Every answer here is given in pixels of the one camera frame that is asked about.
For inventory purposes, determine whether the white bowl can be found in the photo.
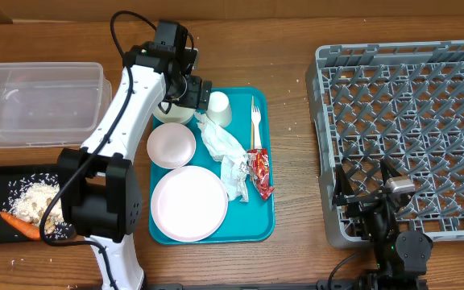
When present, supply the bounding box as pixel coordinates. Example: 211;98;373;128
153;105;196;125

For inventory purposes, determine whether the grey dish rack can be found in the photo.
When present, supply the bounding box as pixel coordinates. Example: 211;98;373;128
305;40;464;248

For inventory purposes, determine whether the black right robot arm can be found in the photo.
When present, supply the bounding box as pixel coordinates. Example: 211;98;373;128
332;159;433;290

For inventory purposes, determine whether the pink plate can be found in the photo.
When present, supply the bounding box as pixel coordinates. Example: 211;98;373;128
151;166;229;242

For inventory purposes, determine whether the red snack wrapper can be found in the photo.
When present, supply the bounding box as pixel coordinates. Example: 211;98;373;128
247;148;274;200

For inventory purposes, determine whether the clear plastic bin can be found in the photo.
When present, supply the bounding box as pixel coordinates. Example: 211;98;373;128
0;62;112;147

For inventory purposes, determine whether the pink bowl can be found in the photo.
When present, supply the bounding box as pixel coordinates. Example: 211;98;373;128
147;122;197;169

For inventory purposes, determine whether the white plastic fork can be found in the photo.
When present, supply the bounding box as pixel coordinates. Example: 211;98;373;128
253;106;262;149

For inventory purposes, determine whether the wooden chopstick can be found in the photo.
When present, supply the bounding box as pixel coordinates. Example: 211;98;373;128
250;96;255;149

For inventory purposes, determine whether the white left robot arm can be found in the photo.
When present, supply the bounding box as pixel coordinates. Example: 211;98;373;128
58;42;212;289

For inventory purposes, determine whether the orange carrot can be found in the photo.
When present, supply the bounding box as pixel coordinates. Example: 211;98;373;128
0;212;41;240

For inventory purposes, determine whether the white paper cup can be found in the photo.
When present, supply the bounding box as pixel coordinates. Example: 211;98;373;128
206;91;232;127

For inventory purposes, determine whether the teal plastic tray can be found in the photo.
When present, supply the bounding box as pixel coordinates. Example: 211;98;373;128
187;87;276;244

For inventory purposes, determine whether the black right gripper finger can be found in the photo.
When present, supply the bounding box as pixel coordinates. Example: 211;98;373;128
379;159;401;189
332;165;354;205

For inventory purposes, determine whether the rice and peanuts pile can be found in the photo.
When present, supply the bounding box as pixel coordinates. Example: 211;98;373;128
10;182;65;234

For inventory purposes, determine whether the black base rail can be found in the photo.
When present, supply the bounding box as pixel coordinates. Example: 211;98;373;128
147;277;429;290

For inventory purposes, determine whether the white napkin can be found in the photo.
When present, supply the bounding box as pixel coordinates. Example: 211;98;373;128
194;113;249;203

